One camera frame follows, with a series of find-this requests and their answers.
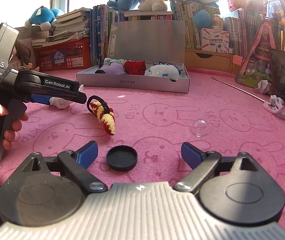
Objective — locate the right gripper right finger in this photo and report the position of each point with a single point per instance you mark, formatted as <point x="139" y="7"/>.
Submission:
<point x="204" y="165"/>

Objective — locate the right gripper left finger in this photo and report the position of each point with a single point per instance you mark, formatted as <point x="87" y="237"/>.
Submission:
<point x="73" y="165"/>

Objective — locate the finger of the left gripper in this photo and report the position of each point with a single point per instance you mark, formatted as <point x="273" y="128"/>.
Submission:
<point x="29" y="82"/>
<point x="42" y="99"/>

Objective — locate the green checked cloth scrunchie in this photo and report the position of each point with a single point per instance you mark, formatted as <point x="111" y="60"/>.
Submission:
<point x="108" y="61"/>

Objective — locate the purple fluffy plush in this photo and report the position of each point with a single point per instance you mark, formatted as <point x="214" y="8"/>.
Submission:
<point x="113" y="68"/>

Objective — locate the red crochet item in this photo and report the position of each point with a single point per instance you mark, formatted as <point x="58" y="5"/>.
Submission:
<point x="134" y="67"/>

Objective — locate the white fluffy plush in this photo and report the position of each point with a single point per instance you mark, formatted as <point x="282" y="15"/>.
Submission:
<point x="149" y="72"/>

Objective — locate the black round cap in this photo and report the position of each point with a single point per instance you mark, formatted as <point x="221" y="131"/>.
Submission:
<point x="99" y="71"/>

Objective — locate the person's left hand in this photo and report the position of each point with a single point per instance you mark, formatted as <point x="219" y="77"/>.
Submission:
<point x="12" y="113"/>

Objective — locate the brown hair doll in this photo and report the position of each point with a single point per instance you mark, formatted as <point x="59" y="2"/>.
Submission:
<point x="21" y="58"/>

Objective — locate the clear plastic dome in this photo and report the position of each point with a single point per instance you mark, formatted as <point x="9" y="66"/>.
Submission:
<point x="200" y="128"/>

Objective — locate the black round lid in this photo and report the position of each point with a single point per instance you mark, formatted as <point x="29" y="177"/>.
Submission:
<point x="122" y="158"/>

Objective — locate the yellow red crochet scrunchie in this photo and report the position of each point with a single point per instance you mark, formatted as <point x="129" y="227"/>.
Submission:
<point x="98" y="107"/>

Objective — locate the red plastic basket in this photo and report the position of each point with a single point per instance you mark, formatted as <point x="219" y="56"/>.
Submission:
<point x="73" y="54"/>

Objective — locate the blue Doraemon plush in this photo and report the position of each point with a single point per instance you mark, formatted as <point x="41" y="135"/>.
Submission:
<point x="44" y="18"/>

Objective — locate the stack of horizontal books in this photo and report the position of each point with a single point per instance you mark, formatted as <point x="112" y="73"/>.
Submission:
<point x="70" y="26"/>

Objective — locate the metal rod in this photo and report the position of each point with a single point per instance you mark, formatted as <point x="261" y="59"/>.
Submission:
<point x="241" y="90"/>

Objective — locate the white origami paper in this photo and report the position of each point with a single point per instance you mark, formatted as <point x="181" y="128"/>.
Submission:
<point x="263" y="87"/>

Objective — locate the blue upright books row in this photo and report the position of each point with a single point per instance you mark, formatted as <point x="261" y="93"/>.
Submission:
<point x="101" y="18"/>

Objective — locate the wooden drawer shelf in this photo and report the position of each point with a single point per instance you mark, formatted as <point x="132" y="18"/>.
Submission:
<point x="213" y="61"/>

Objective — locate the pink triangular house box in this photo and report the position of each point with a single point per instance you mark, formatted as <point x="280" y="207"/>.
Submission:
<point x="256" y="65"/>

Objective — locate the silver open cardboard box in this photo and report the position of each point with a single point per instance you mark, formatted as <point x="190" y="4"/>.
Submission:
<point x="150" y="41"/>

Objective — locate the label printer white box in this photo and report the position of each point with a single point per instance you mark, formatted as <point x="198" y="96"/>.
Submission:
<point x="215" y="40"/>

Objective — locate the blue elephant plush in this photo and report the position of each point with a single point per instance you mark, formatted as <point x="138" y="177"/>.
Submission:
<point x="122" y="5"/>

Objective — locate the black smartphone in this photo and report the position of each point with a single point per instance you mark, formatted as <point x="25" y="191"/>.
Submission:
<point x="277" y="66"/>

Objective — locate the upright books on shelf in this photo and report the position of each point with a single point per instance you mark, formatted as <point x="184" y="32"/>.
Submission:
<point x="242" y="24"/>

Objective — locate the pink wire basket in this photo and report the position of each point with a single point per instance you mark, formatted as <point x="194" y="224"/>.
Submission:
<point x="253" y="5"/>

